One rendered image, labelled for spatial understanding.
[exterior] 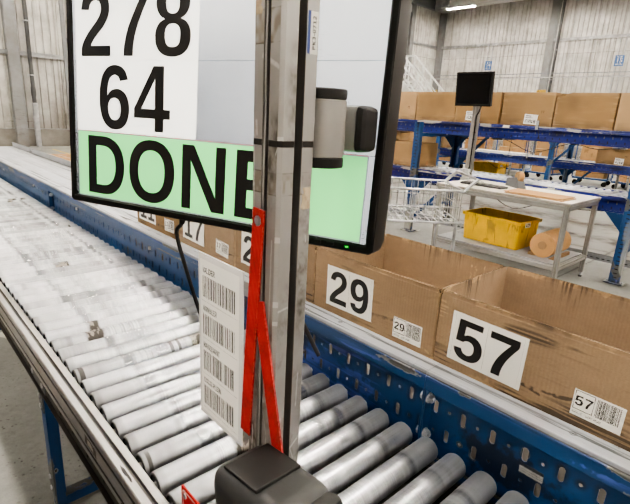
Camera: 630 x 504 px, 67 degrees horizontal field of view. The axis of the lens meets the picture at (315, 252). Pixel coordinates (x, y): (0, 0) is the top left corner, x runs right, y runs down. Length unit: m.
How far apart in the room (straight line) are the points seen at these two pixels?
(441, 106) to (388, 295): 5.40
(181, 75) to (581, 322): 0.99
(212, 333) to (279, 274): 0.14
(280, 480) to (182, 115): 0.43
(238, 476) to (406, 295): 0.72
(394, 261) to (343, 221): 0.97
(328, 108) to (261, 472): 0.32
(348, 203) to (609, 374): 0.59
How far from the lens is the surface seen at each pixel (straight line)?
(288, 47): 0.41
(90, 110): 0.77
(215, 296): 0.51
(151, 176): 0.68
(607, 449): 0.97
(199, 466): 1.02
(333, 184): 0.52
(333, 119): 0.44
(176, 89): 0.65
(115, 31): 0.74
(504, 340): 1.00
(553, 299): 1.26
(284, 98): 0.40
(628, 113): 5.56
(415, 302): 1.09
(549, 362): 0.98
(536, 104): 5.88
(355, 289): 1.20
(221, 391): 0.55
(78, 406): 1.23
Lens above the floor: 1.39
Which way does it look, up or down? 16 degrees down
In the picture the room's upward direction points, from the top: 3 degrees clockwise
